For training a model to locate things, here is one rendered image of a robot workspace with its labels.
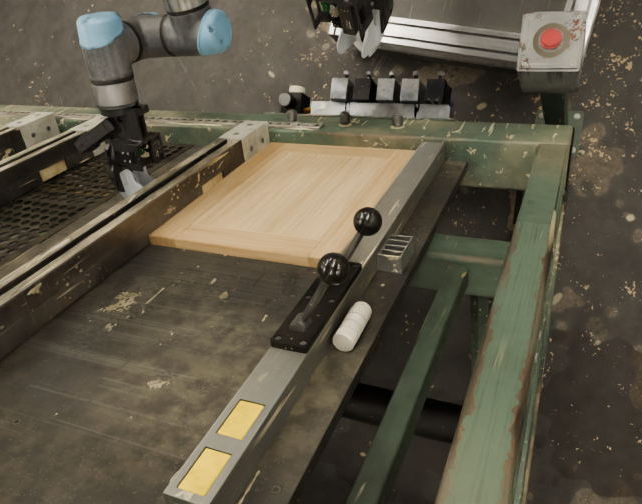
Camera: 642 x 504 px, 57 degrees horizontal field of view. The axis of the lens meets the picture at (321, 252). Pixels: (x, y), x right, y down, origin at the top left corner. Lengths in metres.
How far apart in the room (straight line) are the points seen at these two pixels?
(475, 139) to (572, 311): 1.02
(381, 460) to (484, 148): 0.78
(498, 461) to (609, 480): 1.72
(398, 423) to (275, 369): 0.17
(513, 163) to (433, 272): 0.36
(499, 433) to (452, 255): 0.49
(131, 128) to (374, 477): 0.75
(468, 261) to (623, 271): 1.20
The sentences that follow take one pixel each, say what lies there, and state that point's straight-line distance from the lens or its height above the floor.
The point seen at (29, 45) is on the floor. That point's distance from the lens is 3.47.
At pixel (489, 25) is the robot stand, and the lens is 2.12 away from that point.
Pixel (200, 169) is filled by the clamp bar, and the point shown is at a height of 1.17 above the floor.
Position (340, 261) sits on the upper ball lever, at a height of 1.56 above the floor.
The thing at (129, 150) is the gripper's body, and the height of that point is 1.31.
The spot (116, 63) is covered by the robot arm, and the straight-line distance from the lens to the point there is 1.12.
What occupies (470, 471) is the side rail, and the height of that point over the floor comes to 1.64.
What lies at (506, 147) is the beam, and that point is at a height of 0.90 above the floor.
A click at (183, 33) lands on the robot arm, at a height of 1.32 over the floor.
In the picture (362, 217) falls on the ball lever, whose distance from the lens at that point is 0.76.
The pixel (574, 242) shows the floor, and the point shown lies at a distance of 2.18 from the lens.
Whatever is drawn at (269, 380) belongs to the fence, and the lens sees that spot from 0.69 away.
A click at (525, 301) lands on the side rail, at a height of 1.40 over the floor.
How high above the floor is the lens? 2.18
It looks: 68 degrees down
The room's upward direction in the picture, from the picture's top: 88 degrees counter-clockwise
